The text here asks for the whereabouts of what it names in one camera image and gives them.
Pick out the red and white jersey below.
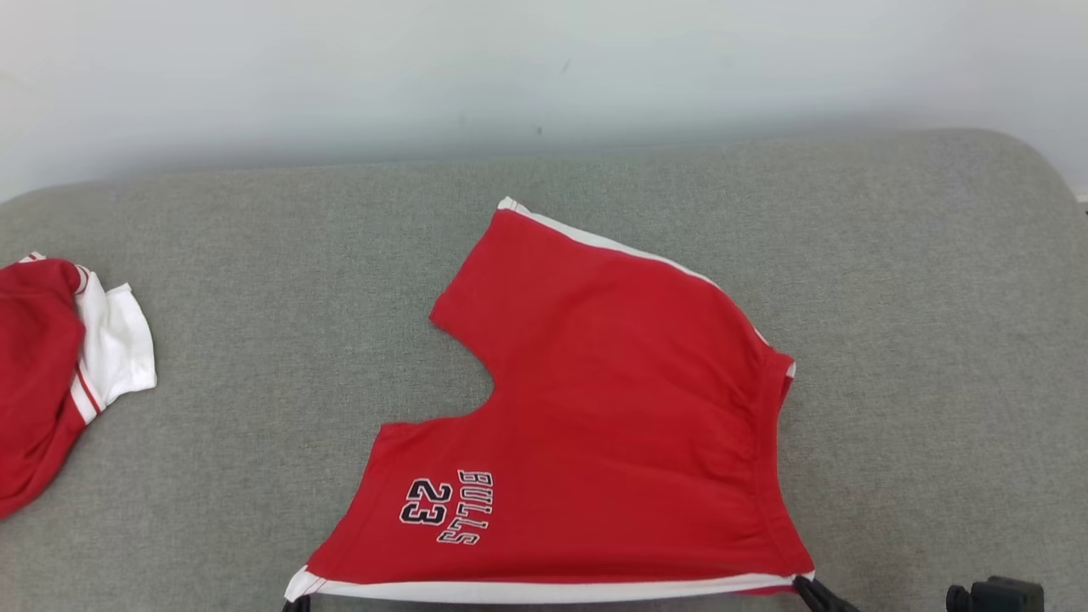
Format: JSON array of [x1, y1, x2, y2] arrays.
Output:
[[0, 252, 158, 519]]

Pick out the red Bulls 23 shorts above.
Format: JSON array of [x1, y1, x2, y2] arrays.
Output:
[[285, 197, 817, 606]]

